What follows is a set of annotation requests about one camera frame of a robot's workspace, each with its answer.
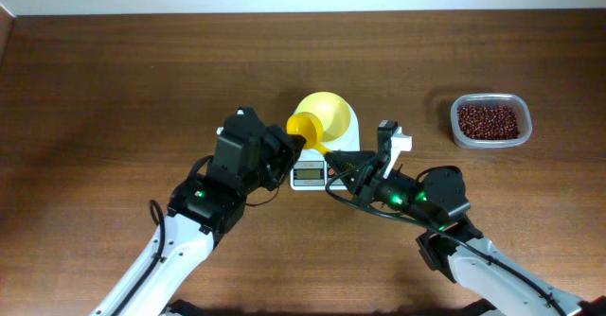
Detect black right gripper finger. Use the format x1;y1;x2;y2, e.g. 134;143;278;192
325;150;375;167
328;164;365;186

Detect yellow plastic measuring scoop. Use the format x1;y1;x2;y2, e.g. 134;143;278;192
286;112;330;156

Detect white digital kitchen scale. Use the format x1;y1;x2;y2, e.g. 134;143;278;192
289;102;363;192

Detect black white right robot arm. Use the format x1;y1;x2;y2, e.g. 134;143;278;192
325;151;605;315

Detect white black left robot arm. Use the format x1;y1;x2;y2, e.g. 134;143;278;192
93;108;306;315

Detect yellow plastic bowl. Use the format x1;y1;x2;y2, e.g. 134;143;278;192
294;92;351;143

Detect clear plastic food container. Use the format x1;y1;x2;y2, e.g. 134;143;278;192
450;93;533;149

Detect red adzuki beans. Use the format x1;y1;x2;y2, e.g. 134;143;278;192
457;105;520;141

